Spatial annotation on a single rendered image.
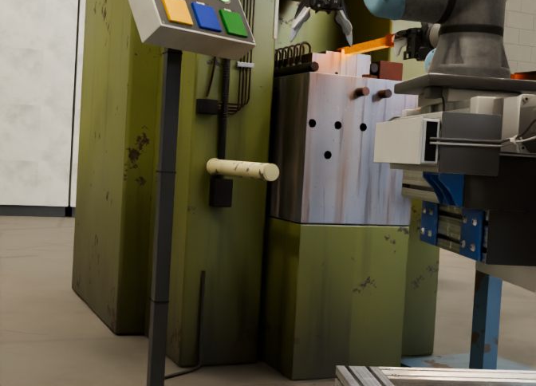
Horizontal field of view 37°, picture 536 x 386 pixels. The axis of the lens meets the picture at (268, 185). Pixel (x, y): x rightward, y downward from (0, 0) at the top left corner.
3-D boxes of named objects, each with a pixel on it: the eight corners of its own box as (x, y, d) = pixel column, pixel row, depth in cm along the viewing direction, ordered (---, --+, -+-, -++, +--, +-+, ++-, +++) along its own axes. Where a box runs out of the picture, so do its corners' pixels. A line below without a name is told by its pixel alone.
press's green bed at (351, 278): (400, 374, 252) (410, 226, 250) (291, 381, 237) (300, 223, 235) (320, 334, 303) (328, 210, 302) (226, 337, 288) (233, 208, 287)
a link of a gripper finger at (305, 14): (284, 31, 190) (309, 1, 191) (281, 34, 196) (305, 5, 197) (293, 40, 191) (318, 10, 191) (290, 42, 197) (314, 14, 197)
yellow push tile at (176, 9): (193, 24, 200) (185, -1, 202) (170, 19, 194) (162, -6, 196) (189, 28, 201) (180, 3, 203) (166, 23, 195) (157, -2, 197)
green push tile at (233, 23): (249, 36, 215) (240, 13, 217) (229, 32, 209) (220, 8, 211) (244, 40, 216) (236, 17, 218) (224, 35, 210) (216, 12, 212)
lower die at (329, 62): (368, 80, 249) (370, 53, 248) (311, 74, 241) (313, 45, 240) (309, 88, 287) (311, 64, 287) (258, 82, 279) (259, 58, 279)
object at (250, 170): (280, 183, 205) (281, 162, 205) (261, 182, 203) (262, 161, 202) (222, 175, 245) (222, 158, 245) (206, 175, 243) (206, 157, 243)
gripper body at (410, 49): (400, 60, 211) (427, 55, 200) (402, 27, 211) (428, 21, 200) (424, 62, 214) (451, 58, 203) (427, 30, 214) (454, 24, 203)
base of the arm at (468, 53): (524, 81, 143) (527, 25, 142) (442, 76, 141) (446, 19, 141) (490, 88, 158) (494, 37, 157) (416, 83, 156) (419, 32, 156)
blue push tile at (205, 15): (222, 31, 207) (213, 6, 209) (200, 26, 202) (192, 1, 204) (217, 35, 208) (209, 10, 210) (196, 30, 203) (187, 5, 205)
